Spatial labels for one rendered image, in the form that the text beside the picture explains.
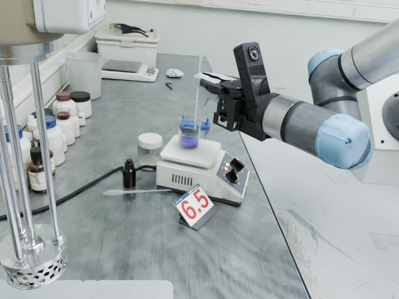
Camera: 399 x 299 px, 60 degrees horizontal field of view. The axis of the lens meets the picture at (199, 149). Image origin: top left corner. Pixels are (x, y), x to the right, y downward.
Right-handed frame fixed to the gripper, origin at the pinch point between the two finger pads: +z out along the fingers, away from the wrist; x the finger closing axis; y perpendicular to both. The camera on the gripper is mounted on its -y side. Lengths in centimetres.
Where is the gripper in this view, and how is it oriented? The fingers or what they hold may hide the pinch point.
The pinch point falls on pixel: (200, 74)
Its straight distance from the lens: 73.9
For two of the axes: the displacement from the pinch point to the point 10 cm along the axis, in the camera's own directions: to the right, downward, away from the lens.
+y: -0.8, 8.9, 4.5
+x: 7.6, -2.4, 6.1
